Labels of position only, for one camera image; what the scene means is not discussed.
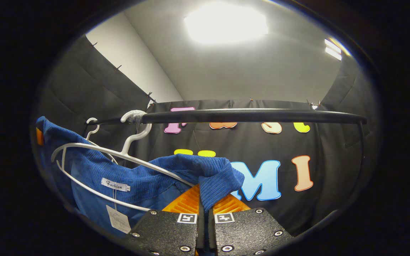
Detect white plastic hanger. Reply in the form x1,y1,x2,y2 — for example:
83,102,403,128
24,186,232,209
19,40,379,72
85,117,118,165

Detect small ceiling light panel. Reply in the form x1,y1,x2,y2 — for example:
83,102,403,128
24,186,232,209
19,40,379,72
324,38,343,61

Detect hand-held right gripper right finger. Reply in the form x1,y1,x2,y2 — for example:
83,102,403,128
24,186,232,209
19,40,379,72
208,194,294,256

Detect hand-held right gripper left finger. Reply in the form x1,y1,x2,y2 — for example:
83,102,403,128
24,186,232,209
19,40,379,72
126,184,205,256

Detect blue corduroy jacket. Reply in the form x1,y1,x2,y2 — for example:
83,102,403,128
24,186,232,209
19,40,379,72
35,116,245,255

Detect black metal clothes rack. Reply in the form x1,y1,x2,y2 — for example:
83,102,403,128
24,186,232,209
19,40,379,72
84,108,368,199

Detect white hanger with taped hook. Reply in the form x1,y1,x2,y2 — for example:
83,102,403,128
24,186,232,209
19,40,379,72
51,110,195,212

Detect black backdrop cloth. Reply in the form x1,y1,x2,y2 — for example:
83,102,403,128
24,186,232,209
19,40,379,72
36,36,376,237

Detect large rectangular ceiling light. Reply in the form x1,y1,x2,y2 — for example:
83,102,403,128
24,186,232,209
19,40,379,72
184,3,269,44

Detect white paper hang tag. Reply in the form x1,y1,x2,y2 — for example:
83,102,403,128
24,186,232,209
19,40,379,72
106,205,132,234

